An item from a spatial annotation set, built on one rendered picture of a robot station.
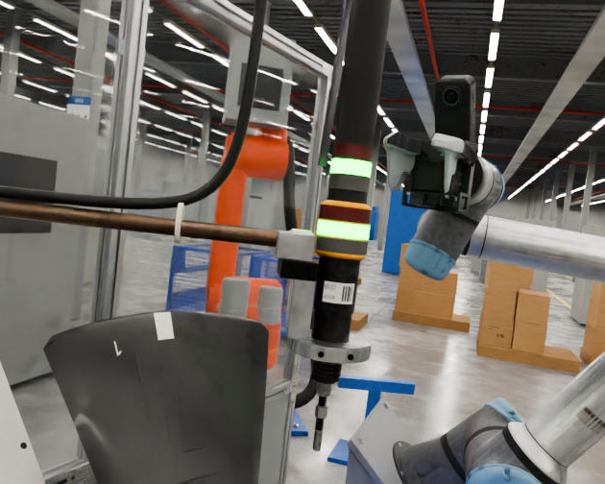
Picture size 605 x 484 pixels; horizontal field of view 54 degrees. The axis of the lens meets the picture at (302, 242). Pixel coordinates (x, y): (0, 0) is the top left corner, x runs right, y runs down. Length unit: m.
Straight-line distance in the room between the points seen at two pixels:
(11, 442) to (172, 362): 0.23
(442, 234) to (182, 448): 0.51
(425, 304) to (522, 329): 2.15
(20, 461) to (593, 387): 0.77
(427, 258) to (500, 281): 7.01
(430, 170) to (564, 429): 0.46
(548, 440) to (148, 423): 0.63
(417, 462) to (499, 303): 6.81
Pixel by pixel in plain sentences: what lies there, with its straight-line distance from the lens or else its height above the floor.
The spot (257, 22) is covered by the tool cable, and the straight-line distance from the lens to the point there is 0.50.
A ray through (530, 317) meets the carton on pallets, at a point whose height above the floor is 0.58.
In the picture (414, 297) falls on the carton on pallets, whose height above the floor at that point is 0.40.
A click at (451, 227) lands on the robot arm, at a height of 1.57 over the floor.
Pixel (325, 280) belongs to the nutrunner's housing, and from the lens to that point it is 0.48.
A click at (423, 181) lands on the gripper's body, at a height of 1.62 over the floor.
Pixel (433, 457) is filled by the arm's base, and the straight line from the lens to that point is 1.17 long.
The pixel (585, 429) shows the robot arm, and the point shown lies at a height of 1.30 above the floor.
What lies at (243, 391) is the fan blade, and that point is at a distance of 0.60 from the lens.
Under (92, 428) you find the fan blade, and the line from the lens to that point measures 0.59.
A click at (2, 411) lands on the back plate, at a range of 0.77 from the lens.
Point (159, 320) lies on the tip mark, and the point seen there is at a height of 1.44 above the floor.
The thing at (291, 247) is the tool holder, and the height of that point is 1.54.
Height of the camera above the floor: 1.57
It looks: 3 degrees down
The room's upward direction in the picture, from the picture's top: 7 degrees clockwise
